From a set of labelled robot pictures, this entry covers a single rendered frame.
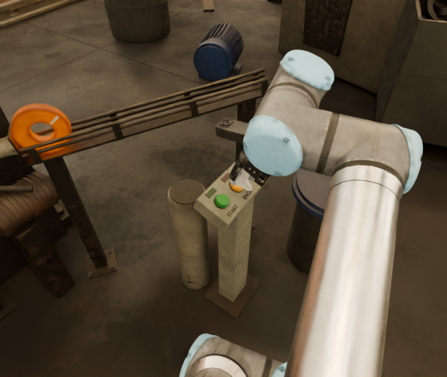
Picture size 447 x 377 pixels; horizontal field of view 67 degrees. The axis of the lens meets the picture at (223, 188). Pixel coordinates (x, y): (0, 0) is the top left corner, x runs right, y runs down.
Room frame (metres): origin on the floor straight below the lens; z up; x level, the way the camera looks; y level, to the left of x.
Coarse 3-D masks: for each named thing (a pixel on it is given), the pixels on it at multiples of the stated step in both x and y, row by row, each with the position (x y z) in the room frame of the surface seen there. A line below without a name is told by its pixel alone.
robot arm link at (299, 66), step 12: (288, 60) 0.52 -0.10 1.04; (300, 60) 0.52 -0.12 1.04; (312, 60) 0.54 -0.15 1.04; (288, 72) 0.50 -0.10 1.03; (300, 72) 0.49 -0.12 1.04; (312, 72) 0.50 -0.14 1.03; (324, 72) 0.51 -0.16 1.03; (276, 84) 0.49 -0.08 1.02; (300, 84) 0.48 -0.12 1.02; (312, 84) 0.48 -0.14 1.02; (324, 84) 0.48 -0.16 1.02
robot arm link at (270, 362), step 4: (268, 360) 0.27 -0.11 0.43; (272, 360) 0.28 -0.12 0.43; (268, 364) 0.26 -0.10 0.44; (272, 364) 0.26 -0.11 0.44; (276, 364) 0.26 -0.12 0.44; (280, 364) 0.27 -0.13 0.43; (284, 364) 0.25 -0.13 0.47; (264, 368) 0.25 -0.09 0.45; (268, 368) 0.25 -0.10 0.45; (272, 368) 0.25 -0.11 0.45; (276, 368) 0.25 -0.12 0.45; (280, 368) 0.25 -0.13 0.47; (284, 368) 0.24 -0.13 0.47; (264, 372) 0.24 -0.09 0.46; (268, 372) 0.24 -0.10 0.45; (272, 372) 0.24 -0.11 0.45; (276, 372) 0.24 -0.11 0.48; (280, 372) 0.24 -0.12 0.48; (284, 372) 0.24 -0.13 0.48; (264, 376) 0.23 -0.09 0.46; (268, 376) 0.23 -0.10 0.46; (272, 376) 0.23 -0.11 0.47; (276, 376) 0.23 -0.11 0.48; (280, 376) 0.23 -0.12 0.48
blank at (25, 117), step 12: (24, 108) 0.81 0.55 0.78; (36, 108) 0.81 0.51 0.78; (48, 108) 0.82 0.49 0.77; (12, 120) 0.79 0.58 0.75; (24, 120) 0.79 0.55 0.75; (36, 120) 0.80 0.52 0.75; (48, 120) 0.81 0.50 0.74; (60, 120) 0.82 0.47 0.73; (12, 132) 0.78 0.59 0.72; (24, 132) 0.79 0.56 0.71; (60, 132) 0.81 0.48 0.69; (24, 144) 0.78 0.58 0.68
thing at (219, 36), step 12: (228, 24) 2.76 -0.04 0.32; (216, 36) 2.52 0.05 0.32; (228, 36) 2.57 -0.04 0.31; (240, 36) 2.69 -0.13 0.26; (204, 48) 2.37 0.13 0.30; (216, 48) 2.35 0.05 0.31; (228, 48) 2.41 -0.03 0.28; (240, 48) 2.59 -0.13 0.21; (204, 60) 2.37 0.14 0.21; (216, 60) 2.35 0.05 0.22; (228, 60) 2.35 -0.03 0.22; (204, 72) 2.37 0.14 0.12; (216, 72) 2.35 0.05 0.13; (228, 72) 2.35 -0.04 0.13
